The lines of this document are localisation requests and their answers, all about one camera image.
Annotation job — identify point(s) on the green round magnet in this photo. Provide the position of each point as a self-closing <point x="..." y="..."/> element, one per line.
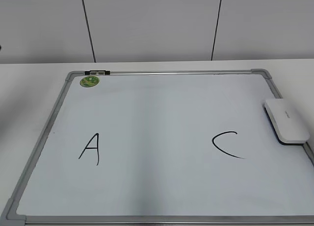
<point x="89" y="81"/>

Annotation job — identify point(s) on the black grey board hanger clip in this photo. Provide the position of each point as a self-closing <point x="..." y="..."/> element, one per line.
<point x="97" y="72"/>

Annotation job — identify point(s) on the white whiteboard eraser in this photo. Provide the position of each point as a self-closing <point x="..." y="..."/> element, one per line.
<point x="286" y="121"/>

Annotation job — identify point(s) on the white whiteboard grey frame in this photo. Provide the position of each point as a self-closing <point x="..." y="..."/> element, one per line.
<point x="164" y="149"/>

